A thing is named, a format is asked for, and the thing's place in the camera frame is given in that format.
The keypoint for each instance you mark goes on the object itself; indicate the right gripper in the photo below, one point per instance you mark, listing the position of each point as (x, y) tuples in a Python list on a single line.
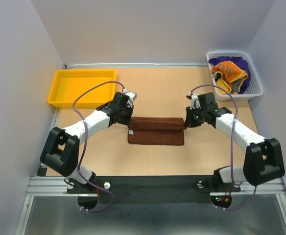
[(189, 122)]

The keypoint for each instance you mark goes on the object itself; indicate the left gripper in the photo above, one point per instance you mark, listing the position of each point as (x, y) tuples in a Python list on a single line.
[(129, 109)]

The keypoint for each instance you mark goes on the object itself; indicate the brown towel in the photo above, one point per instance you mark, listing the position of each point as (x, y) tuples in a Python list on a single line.
[(156, 131)]

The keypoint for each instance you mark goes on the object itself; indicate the orange towel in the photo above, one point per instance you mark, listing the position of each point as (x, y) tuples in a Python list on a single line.
[(230, 71)]

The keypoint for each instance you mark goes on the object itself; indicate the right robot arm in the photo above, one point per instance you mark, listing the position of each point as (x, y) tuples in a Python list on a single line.
[(263, 161)]

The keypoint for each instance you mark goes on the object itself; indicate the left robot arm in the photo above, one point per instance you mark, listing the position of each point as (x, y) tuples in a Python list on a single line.
[(61, 150)]

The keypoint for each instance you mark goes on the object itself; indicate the yellow towel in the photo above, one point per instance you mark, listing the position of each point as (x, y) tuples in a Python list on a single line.
[(223, 86)]

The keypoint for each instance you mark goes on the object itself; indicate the grey towel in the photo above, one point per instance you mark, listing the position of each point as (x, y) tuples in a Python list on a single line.
[(239, 86)]

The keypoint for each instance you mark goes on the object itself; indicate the white plastic basket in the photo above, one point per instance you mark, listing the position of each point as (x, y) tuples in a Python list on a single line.
[(255, 88)]

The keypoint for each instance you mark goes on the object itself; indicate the yellow plastic tray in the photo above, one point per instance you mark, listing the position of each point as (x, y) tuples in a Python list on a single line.
[(68, 85)]

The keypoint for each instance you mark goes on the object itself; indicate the purple towel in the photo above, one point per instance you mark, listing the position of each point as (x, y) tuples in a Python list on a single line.
[(239, 61)]

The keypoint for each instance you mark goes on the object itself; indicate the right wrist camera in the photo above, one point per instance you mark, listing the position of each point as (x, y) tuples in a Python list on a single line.
[(194, 100)]

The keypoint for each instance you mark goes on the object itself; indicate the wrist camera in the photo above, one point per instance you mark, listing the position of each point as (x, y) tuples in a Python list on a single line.
[(194, 100), (132, 95)]

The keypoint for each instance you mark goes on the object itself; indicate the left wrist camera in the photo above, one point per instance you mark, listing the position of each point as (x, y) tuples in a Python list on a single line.
[(132, 95)]

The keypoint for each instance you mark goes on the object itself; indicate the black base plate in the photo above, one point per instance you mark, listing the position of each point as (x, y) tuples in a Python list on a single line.
[(164, 189)]

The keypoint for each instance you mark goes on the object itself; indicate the aluminium frame rail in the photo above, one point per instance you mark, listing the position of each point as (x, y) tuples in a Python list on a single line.
[(55, 186)]

